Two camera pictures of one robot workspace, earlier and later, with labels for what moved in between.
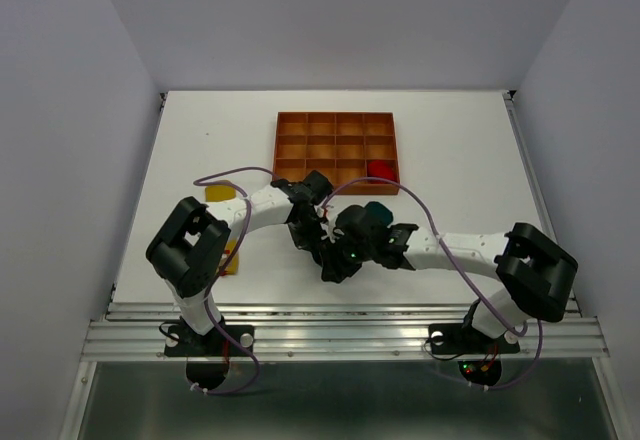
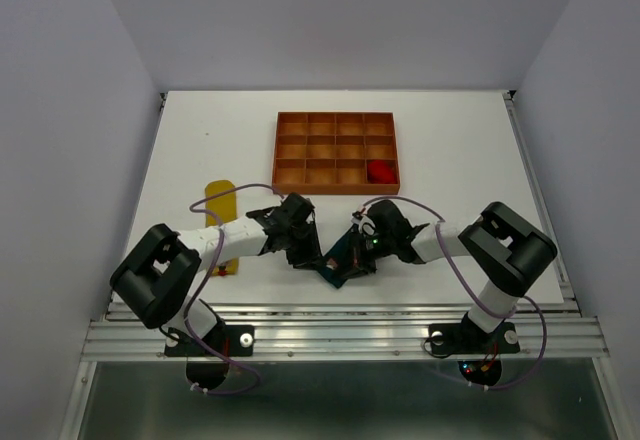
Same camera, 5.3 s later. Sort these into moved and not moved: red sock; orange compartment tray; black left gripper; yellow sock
Moved: black left gripper
Not moved: red sock; yellow sock; orange compartment tray
